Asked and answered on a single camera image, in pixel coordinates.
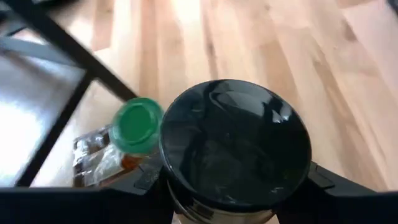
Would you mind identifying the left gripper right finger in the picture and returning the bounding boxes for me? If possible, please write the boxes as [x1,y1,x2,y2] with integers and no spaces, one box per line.
[276,161,398,224]

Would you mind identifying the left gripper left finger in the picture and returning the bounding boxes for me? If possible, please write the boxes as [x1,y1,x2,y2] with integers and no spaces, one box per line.
[0,163,175,224]

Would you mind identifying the brown spice packet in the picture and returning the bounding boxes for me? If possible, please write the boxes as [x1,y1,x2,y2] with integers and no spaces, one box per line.
[72,125,147,189]

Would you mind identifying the green lid spice jar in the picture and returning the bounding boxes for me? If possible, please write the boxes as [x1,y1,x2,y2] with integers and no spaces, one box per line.
[108,97,165,170]

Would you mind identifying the black lid purple label jar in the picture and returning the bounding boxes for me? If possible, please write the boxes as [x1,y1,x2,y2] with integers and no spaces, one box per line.
[159,78,313,224]

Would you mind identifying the black metal wood shelf unit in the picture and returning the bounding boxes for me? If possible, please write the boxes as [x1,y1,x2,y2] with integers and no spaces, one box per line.
[0,0,139,189]

